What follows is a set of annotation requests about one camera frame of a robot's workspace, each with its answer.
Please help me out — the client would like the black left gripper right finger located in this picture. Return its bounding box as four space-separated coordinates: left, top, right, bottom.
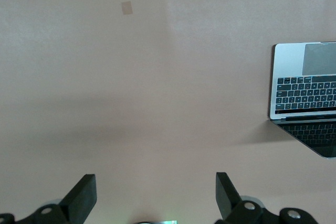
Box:
215 172 242 220

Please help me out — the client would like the small brown tape patch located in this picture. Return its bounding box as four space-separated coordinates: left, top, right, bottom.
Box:
121 1 134 16

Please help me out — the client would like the silver grey laptop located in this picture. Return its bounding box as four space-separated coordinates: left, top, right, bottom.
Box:
268 41 336 159

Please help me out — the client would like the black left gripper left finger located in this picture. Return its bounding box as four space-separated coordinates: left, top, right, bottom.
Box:
59 173 98 224

